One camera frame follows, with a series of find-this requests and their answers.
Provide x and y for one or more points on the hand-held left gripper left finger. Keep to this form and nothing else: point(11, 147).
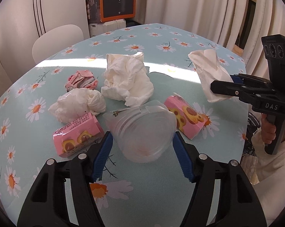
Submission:
point(102, 160)

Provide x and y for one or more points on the person's right hand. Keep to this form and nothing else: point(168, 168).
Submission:
point(268, 130)

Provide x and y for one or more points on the dark cardboard box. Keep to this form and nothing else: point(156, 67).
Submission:
point(92, 2)

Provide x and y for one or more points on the clear plastic cup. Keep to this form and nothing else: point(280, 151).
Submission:
point(142, 132)

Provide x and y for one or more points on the person's right forearm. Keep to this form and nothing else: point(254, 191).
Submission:
point(274, 177)

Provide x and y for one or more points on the daisy print tablecloth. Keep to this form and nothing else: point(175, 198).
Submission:
point(50, 80)

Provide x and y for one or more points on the large crumpled white tissue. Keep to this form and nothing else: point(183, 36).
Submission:
point(128, 80)

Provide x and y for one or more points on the pink paper wrapper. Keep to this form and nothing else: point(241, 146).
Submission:
point(81, 80)

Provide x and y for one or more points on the orange appliance box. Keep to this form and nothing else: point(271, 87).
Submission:
point(118, 0)

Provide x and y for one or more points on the pink snack carton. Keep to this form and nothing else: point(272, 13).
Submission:
point(71, 134)
point(180, 108)

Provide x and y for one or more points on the white paper tissue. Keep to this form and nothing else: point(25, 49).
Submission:
point(208, 68)

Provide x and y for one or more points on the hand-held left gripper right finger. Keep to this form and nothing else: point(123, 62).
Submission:
point(182, 160)

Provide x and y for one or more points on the white storage box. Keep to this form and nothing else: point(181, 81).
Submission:
point(104, 28)

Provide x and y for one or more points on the white chair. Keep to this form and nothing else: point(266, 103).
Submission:
point(55, 42)

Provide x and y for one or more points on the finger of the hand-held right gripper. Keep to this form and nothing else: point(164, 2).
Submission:
point(227, 88)
point(237, 78)

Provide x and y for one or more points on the white curtain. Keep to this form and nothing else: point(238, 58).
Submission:
point(192, 7)
point(270, 11)

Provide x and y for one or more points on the small crumpled white tissue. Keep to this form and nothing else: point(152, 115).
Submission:
point(71, 104)

